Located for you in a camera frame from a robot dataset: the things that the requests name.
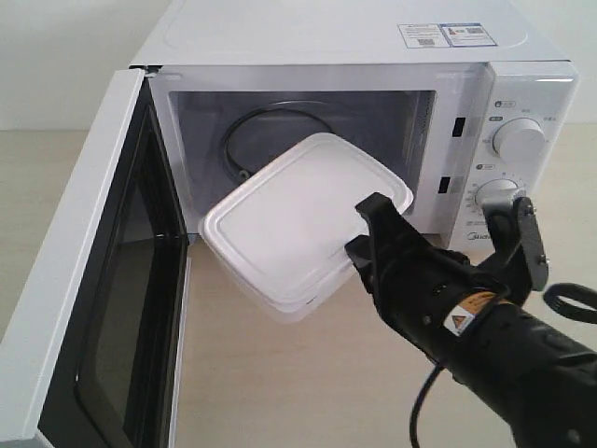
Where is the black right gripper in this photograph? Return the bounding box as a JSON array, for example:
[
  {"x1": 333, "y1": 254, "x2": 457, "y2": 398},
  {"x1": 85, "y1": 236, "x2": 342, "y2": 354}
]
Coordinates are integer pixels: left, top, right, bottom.
[{"x1": 344, "y1": 192, "x2": 527, "y2": 369}]

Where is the white lidded plastic container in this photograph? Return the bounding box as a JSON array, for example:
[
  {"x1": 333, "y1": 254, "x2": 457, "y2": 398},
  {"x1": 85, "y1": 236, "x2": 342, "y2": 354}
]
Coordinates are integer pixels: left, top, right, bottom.
[{"x1": 200, "y1": 133, "x2": 413, "y2": 323}]

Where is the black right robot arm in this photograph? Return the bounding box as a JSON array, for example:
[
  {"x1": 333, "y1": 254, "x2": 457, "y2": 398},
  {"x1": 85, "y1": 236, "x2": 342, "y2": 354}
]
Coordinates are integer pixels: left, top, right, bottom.
[{"x1": 345, "y1": 192, "x2": 596, "y2": 447}]

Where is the white microwave oven body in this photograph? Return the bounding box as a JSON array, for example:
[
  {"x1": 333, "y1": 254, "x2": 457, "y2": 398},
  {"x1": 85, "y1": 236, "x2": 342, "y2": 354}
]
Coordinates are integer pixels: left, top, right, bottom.
[{"x1": 132, "y1": 1, "x2": 579, "y2": 251}]

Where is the lower white timer knob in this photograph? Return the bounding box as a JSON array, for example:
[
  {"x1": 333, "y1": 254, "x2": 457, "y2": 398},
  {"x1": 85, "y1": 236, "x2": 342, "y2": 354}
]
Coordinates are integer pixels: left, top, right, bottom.
[{"x1": 474, "y1": 178, "x2": 526, "y2": 213}]

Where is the upper white power knob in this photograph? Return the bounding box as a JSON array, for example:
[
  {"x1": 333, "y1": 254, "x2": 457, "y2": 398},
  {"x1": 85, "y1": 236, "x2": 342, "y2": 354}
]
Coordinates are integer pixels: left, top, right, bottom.
[{"x1": 493, "y1": 118, "x2": 546, "y2": 161}]

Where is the blue white warning sticker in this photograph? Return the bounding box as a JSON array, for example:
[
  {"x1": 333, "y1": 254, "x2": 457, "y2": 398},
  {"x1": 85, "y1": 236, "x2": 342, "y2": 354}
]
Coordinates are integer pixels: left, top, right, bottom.
[{"x1": 397, "y1": 22, "x2": 497, "y2": 49}]

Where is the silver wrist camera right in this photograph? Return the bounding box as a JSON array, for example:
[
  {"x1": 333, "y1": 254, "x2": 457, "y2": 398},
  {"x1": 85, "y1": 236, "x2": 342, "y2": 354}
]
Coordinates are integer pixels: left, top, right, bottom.
[{"x1": 479, "y1": 196, "x2": 548, "y2": 306}]

